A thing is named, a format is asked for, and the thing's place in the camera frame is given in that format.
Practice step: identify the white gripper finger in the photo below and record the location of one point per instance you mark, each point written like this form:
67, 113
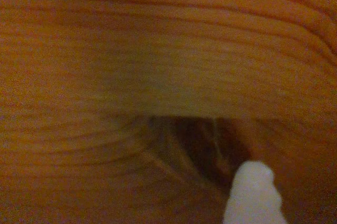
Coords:
254, 195

